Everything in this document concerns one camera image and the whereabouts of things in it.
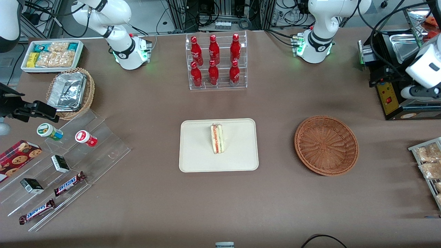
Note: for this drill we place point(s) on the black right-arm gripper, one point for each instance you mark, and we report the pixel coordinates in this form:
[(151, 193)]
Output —
[(7, 103)]

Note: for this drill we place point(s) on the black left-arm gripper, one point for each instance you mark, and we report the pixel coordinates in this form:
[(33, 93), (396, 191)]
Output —
[(383, 73)]

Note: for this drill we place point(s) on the triangle sandwich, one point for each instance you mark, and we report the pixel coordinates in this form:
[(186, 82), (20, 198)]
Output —
[(217, 139)]

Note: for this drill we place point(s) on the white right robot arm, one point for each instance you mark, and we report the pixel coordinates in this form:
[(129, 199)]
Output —
[(120, 44)]

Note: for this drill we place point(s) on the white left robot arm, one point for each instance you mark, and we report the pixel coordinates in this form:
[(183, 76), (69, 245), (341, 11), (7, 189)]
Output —
[(320, 34)]

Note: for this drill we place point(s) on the aluminium foil tray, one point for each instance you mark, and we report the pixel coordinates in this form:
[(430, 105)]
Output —
[(67, 91)]

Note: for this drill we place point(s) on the small brown wicker basket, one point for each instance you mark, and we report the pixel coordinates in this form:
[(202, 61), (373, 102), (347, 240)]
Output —
[(90, 93)]

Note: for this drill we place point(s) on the tray of packaged snacks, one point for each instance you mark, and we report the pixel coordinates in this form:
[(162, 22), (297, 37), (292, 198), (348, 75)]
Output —
[(411, 148)]

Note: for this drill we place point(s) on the large brown wicker basket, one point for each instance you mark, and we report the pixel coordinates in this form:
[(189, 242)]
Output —
[(327, 148)]

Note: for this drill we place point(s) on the cream plastic tray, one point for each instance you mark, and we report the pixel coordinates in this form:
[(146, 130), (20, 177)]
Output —
[(196, 148)]

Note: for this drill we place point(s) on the green lidded cup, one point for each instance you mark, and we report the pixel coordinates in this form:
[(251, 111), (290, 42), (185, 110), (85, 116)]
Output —
[(46, 130)]

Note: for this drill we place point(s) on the black food warmer cabinet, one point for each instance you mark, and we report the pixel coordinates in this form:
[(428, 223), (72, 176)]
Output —
[(387, 100)]

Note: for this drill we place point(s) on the steel food pan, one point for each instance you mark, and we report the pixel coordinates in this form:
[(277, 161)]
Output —
[(404, 48)]

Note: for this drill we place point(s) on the white plastic snack bin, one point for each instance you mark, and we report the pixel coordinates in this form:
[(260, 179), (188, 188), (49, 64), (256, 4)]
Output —
[(51, 71)]

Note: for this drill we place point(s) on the red lidded cup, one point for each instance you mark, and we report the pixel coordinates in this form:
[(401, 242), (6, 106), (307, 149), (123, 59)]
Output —
[(82, 137)]

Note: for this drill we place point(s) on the clear bag of rice snacks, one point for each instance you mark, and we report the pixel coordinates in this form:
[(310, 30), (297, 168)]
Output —
[(429, 153), (430, 170), (55, 59), (439, 199), (58, 47)]

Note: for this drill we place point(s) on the yellow snack packet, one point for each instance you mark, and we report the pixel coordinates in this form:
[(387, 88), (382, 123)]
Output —
[(32, 60)]

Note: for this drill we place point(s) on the small black carton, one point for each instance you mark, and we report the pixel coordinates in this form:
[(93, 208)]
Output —
[(31, 186), (60, 164)]

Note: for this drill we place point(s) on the red cookie box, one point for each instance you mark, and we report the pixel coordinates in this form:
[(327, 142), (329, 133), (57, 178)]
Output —
[(17, 160)]

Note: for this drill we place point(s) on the teal snack packet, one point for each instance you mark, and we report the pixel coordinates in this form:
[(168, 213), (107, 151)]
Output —
[(73, 46), (40, 47)]

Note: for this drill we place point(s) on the clear acrylic step display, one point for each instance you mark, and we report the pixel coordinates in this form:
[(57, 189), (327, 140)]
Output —
[(110, 148)]

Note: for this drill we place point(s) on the Snickers chocolate bar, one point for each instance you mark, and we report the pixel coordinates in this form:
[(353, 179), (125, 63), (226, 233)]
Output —
[(69, 184), (36, 212)]

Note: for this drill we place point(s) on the red cola bottle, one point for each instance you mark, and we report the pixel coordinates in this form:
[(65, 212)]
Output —
[(196, 74), (213, 73), (195, 48), (214, 48), (234, 72), (235, 46)]

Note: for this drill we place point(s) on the clear acrylic bottle rack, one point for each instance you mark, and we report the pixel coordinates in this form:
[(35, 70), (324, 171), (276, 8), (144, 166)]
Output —
[(224, 88)]

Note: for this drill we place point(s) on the white power strip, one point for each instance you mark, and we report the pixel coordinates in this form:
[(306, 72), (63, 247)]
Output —
[(223, 25)]

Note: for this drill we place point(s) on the small grey device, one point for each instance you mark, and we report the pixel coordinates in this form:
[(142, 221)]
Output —
[(224, 245)]

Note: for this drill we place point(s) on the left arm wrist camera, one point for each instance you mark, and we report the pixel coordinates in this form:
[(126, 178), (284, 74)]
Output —
[(367, 51)]

